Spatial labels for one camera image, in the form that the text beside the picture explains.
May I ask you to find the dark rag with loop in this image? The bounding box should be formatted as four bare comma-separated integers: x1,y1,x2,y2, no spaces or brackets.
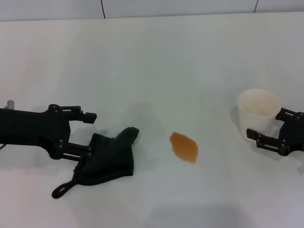
51,126,140,200

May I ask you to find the brown liquid stain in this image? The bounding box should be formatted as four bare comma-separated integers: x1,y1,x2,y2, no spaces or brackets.
169,131,199,165

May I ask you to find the white paper cup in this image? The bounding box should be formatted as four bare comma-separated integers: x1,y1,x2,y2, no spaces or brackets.
236,88,283,143

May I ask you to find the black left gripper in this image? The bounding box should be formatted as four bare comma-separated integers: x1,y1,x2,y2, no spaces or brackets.
0,104,98,163

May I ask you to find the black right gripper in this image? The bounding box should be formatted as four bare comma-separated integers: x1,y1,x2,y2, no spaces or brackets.
246,107,304,156

